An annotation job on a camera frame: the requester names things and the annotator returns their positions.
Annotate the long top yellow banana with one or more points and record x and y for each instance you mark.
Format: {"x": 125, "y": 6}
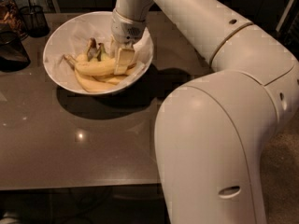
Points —
{"x": 102, "y": 68}

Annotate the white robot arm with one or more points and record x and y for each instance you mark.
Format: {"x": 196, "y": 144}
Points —
{"x": 210, "y": 132}

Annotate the banana bunch behind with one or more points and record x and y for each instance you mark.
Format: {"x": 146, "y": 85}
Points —
{"x": 96, "y": 53}

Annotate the black wire mesh cup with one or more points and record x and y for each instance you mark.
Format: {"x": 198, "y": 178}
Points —
{"x": 35, "y": 21}

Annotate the glass jar with snacks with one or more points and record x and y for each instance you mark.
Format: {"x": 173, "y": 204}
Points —
{"x": 10, "y": 15}

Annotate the dark glass container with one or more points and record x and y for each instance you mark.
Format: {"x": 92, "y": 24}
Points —
{"x": 13, "y": 56}

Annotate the white bowl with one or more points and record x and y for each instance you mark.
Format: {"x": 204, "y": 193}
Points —
{"x": 59, "y": 38}

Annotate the white paper bowl liner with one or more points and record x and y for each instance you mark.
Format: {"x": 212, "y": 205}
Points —
{"x": 71, "y": 31}

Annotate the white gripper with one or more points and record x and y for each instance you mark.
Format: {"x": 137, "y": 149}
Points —
{"x": 127, "y": 30}

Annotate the bottom yellow banana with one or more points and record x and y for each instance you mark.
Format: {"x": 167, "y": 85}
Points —
{"x": 93, "y": 84}

